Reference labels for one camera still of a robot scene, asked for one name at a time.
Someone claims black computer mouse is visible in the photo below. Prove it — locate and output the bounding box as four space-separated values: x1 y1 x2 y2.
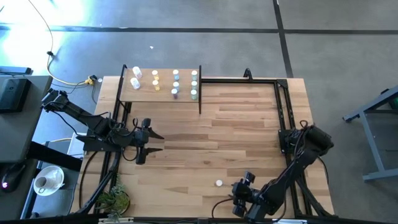
1 163 26 193

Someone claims wooden shelf with black frame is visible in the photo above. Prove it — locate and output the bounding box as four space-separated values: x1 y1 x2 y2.
115 63 203 115

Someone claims green potted plant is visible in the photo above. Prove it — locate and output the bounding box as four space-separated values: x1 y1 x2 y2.
95 183 131 222

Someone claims grey metal table frame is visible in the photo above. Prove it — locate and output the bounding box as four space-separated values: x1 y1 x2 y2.
341 85 398 182

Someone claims grey flat device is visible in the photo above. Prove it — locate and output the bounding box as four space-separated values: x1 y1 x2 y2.
0 65 32 75

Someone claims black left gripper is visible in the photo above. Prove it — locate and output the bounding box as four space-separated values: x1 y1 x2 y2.
123 118 165 166

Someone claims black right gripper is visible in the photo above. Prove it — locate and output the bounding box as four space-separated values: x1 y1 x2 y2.
231 170 262 218

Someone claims black box device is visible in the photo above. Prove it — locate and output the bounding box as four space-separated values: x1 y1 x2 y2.
0 77 32 113

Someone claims yellow floor cable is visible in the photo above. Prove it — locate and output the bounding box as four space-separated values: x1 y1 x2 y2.
27 0 96 86

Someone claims white cup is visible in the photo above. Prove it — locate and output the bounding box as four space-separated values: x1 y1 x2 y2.
33 175 49 191

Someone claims grey desk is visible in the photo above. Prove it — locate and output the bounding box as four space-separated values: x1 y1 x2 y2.
0 75 53 164

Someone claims white paper sheet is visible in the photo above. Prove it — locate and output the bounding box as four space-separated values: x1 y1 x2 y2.
67 132 86 158

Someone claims black aluminium rig frame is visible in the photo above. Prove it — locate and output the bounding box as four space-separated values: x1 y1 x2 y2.
71 67 335 218

